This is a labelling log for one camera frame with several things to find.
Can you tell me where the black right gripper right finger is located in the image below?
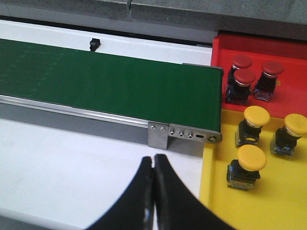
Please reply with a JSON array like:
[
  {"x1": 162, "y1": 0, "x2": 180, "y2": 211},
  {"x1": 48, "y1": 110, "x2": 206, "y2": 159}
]
[{"x1": 154, "y1": 154, "x2": 233, "y2": 230}]

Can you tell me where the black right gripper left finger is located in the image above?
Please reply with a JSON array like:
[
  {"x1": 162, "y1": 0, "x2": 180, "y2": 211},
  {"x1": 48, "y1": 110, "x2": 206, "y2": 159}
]
[{"x1": 88, "y1": 157, "x2": 154, "y2": 230}]

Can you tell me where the yellow mushroom push button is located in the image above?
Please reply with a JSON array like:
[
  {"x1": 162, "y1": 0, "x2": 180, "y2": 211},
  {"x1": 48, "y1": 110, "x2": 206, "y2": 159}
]
[
  {"x1": 270, "y1": 114, "x2": 307, "y2": 157},
  {"x1": 235, "y1": 105, "x2": 270, "y2": 148},
  {"x1": 226, "y1": 144, "x2": 267, "y2": 191}
]

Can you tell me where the red mushroom push button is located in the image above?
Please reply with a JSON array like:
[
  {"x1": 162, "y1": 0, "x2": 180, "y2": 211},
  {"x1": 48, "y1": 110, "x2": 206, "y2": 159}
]
[
  {"x1": 226, "y1": 69, "x2": 256, "y2": 105},
  {"x1": 227, "y1": 54, "x2": 252, "y2": 85},
  {"x1": 252, "y1": 60, "x2": 284, "y2": 102}
]

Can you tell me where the yellow plastic tray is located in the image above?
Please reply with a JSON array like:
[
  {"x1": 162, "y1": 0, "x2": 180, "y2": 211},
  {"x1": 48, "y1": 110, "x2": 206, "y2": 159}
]
[{"x1": 200, "y1": 109, "x2": 307, "y2": 230}]

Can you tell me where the green conveyor belt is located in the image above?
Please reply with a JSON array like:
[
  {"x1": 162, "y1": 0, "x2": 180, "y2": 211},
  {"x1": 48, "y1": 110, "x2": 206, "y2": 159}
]
[{"x1": 0, "y1": 39, "x2": 223, "y2": 131}]

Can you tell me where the red plastic tray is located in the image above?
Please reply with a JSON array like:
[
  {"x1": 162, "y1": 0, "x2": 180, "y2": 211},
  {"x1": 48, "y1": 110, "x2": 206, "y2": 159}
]
[{"x1": 211, "y1": 34, "x2": 307, "y2": 118}]

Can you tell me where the black conveyor sensor block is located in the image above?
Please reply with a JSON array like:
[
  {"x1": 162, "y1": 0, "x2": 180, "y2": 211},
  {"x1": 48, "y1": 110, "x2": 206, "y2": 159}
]
[{"x1": 89, "y1": 38, "x2": 101, "y2": 52}]

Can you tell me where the grey granite counter slab left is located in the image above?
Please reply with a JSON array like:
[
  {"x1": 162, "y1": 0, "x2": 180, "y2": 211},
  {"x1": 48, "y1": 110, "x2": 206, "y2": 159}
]
[{"x1": 0, "y1": 0, "x2": 131, "y2": 21}]

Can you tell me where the steel conveyor support bracket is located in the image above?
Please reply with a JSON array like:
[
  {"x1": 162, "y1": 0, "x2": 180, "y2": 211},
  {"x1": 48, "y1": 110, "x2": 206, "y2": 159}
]
[{"x1": 148, "y1": 122, "x2": 169, "y2": 150}]

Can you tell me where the aluminium conveyor frame rail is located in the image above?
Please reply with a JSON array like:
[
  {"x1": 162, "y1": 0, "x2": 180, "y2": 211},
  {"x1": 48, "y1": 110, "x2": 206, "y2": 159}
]
[{"x1": 0, "y1": 94, "x2": 148, "y2": 128}]

